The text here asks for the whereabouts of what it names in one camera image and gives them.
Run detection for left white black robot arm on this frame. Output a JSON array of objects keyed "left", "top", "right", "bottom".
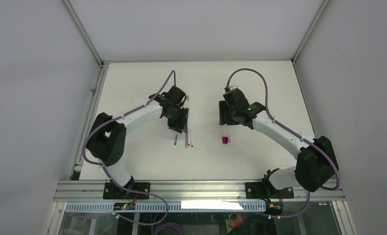
[{"left": 83, "top": 85, "right": 189, "bottom": 199}]

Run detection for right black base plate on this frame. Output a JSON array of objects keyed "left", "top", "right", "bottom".
[{"left": 244, "top": 182, "right": 294, "bottom": 200}]

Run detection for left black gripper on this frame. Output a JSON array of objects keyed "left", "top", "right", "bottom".
[{"left": 165, "top": 106, "right": 188, "bottom": 134}]

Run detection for white slotted cable duct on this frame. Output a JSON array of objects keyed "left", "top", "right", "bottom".
[{"left": 65, "top": 200, "right": 266, "bottom": 213}]

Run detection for blue tipped white pen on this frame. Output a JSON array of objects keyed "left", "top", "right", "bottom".
[{"left": 191, "top": 130, "right": 194, "bottom": 147}]

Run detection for orange object below table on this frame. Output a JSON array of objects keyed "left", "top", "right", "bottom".
[{"left": 227, "top": 213, "right": 247, "bottom": 230}]

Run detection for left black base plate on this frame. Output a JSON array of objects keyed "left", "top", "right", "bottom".
[{"left": 103, "top": 181, "right": 151, "bottom": 200}]

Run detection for aluminium front rail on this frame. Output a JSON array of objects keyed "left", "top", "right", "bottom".
[{"left": 53, "top": 180, "right": 346, "bottom": 202}]

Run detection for pink pen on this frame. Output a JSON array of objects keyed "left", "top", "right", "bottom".
[{"left": 185, "top": 131, "right": 190, "bottom": 149}]

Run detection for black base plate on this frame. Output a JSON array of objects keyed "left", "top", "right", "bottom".
[
  {"left": 244, "top": 182, "right": 294, "bottom": 200},
  {"left": 103, "top": 181, "right": 151, "bottom": 200}
]

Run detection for purple cable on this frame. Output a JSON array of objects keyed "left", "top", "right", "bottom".
[
  {"left": 225, "top": 68, "right": 341, "bottom": 218},
  {"left": 81, "top": 70, "right": 186, "bottom": 235}
]

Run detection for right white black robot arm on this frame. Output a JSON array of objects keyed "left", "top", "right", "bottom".
[{"left": 218, "top": 88, "right": 339, "bottom": 198}]

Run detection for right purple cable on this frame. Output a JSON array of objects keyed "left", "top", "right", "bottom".
[{"left": 225, "top": 68, "right": 341, "bottom": 218}]

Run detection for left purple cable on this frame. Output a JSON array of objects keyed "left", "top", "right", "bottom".
[{"left": 81, "top": 70, "right": 186, "bottom": 235}]

